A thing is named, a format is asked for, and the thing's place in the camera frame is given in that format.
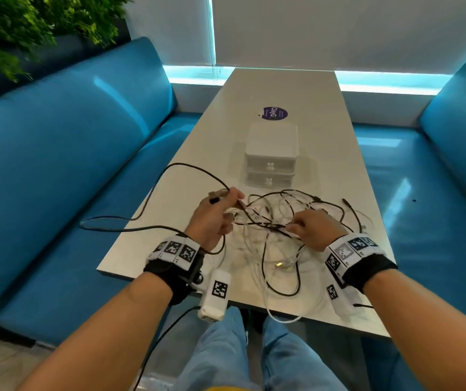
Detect black marker-tagged left wristband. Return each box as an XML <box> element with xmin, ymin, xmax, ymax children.
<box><xmin>143</xmin><ymin>236</ymin><xmax>206</xmax><ymax>306</ymax></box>

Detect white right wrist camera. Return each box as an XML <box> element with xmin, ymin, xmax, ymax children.
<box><xmin>325</xmin><ymin>280</ymin><xmax>364</xmax><ymax>322</ymax></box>

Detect black marker-tagged right wristband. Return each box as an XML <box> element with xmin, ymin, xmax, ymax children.
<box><xmin>322</xmin><ymin>233</ymin><xmax>398</xmax><ymax>294</ymax></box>

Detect person's left hand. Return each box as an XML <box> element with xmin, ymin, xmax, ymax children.
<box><xmin>184</xmin><ymin>187</ymin><xmax>246</xmax><ymax>253</ymax></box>

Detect person's left forearm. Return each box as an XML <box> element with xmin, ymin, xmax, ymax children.
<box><xmin>17</xmin><ymin>272</ymin><xmax>175</xmax><ymax>391</ymax></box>

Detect round purple sticker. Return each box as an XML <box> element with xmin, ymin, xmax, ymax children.
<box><xmin>256</xmin><ymin>106</ymin><xmax>289</xmax><ymax>122</ymax></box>

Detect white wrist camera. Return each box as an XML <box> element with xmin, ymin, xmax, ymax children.
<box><xmin>325</xmin><ymin>280</ymin><xmax>364</xmax><ymax>322</ymax></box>
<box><xmin>197</xmin><ymin>269</ymin><xmax>233</xmax><ymax>323</ymax></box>

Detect tangle of white cables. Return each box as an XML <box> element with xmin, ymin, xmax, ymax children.
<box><xmin>206</xmin><ymin>189</ymin><xmax>374</xmax><ymax>324</ymax></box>

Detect person's right forearm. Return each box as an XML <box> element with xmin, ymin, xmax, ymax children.
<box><xmin>361</xmin><ymin>268</ymin><xmax>466</xmax><ymax>391</ymax></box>

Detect white box with drawers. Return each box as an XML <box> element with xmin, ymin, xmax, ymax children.
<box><xmin>244</xmin><ymin>121</ymin><xmax>300</xmax><ymax>190</ymax></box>

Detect person's blue jeans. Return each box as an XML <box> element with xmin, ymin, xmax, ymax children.
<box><xmin>170</xmin><ymin>307</ymin><xmax>347</xmax><ymax>391</ymax></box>

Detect person's right hand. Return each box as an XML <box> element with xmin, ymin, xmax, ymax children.
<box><xmin>285</xmin><ymin>209</ymin><xmax>350</xmax><ymax>253</ymax></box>

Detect blue leather sofa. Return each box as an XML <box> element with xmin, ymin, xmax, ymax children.
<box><xmin>353</xmin><ymin>40</ymin><xmax>466</xmax><ymax>391</ymax></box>
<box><xmin>0</xmin><ymin>36</ymin><xmax>203</xmax><ymax>346</ymax></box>

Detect green leafy plant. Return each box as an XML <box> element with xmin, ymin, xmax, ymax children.
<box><xmin>0</xmin><ymin>0</ymin><xmax>132</xmax><ymax>82</ymax></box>

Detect black left camera cord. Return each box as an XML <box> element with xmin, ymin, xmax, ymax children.
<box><xmin>133</xmin><ymin>306</ymin><xmax>201</xmax><ymax>391</ymax></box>

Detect white table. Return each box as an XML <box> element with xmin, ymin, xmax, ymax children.
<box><xmin>96</xmin><ymin>68</ymin><xmax>396</xmax><ymax>338</ymax></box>

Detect black marker-tagged wristband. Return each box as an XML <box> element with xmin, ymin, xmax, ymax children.
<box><xmin>322</xmin><ymin>233</ymin><xmax>398</xmax><ymax>294</ymax></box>
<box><xmin>143</xmin><ymin>236</ymin><xmax>206</xmax><ymax>306</ymax></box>

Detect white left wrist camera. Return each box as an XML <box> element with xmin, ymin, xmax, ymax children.
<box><xmin>197</xmin><ymin>269</ymin><xmax>233</xmax><ymax>323</ymax></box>

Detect cyan light strip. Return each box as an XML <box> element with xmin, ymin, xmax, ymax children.
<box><xmin>162</xmin><ymin>65</ymin><xmax>453</xmax><ymax>96</ymax></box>

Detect black cables bundle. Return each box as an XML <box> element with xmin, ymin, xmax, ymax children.
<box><xmin>79</xmin><ymin>162</ymin><xmax>295</xmax><ymax>257</ymax></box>

